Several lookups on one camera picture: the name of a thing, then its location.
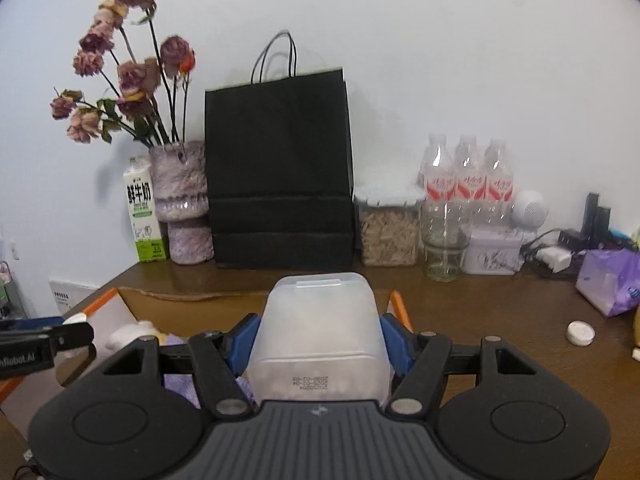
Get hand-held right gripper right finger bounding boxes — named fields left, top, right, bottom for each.
left=380, top=312, right=538, bottom=418

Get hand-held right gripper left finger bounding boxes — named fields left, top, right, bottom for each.
left=102, top=312, right=261, bottom=418

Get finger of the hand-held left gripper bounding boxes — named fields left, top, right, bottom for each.
left=0, top=322, right=96, bottom=356
left=0, top=316, right=63, bottom=332

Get red cardboard box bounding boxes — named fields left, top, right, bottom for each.
left=0, top=286, right=416, bottom=411

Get white and yellow plush toy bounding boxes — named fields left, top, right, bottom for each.
left=105, top=320, right=166, bottom=356

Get purple burlap drawstring pouch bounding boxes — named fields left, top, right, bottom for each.
left=162, top=335, right=256, bottom=408

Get translucent plastic box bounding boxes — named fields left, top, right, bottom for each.
left=247, top=272, right=393, bottom=408

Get wooden desktop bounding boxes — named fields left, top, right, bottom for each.
left=0, top=257, right=640, bottom=480

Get empty glass jar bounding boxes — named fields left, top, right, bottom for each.
left=421, top=200, right=473, bottom=282

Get clear container of pellets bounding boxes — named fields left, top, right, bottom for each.
left=354, top=185, right=423, bottom=267

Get white floral tin box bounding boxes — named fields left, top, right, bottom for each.
left=462, top=227, right=523, bottom=276

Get white and green milk carton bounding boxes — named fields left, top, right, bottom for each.
left=122, top=156, right=168, bottom=263

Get clear water bottle red label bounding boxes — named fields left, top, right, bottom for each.
left=417, top=133, right=454, bottom=206
left=482, top=139, right=516, bottom=211
left=452, top=135, right=486, bottom=206

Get white charger plug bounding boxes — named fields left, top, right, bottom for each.
left=535, top=246, right=572, bottom=273

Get black paper bag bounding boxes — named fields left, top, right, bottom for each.
left=204, top=30, right=357, bottom=271

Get small white round lid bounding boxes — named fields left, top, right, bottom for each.
left=566, top=321, right=596, bottom=347

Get white round speaker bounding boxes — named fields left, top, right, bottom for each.
left=507, top=190, right=549, bottom=233

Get purple tissue pack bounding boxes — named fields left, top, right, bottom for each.
left=575, top=249, right=640, bottom=318

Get black rectangular device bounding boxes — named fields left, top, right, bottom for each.
left=585, top=192, right=612, bottom=248

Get dried rose bouquet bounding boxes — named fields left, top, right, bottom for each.
left=50, top=0, right=196, bottom=148

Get wire rack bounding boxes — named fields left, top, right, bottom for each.
left=0, top=260, right=23, bottom=318

